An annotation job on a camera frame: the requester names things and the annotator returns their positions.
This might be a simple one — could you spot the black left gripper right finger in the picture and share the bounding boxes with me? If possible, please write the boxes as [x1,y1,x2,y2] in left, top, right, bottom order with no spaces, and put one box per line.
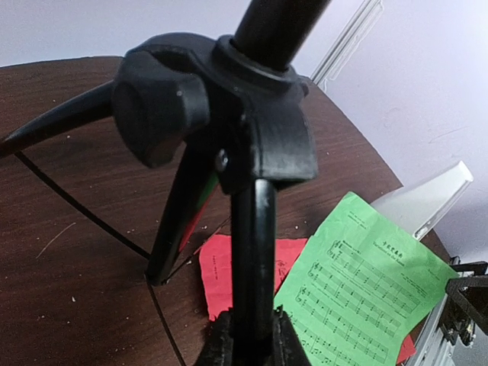
[273,306,311,366]

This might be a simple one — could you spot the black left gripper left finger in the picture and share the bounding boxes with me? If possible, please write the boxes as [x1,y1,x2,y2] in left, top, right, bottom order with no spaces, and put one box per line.
[196,310,233,366]

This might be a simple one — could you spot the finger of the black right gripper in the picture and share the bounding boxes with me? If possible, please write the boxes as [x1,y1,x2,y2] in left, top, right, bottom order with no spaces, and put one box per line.
[446,277,487,332]

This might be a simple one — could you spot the green cloth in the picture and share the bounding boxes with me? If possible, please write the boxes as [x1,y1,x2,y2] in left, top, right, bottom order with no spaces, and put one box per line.
[274,193,457,365]

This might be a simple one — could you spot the red sheet music paper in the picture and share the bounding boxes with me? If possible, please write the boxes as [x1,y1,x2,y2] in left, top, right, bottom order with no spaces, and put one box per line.
[198,233,417,365]

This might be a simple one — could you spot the white metronome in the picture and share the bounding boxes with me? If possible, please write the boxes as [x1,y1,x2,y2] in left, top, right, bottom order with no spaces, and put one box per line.
[371,161,474,241]

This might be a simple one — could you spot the black music stand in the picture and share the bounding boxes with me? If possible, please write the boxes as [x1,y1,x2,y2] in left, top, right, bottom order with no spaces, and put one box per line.
[1,1,327,365]

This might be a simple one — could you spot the aluminium front rail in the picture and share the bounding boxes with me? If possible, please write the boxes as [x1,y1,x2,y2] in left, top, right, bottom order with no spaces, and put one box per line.
[402,296,487,366]

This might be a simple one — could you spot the right aluminium frame post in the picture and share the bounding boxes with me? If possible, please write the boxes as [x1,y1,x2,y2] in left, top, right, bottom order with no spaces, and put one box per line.
[311,0,384,88]

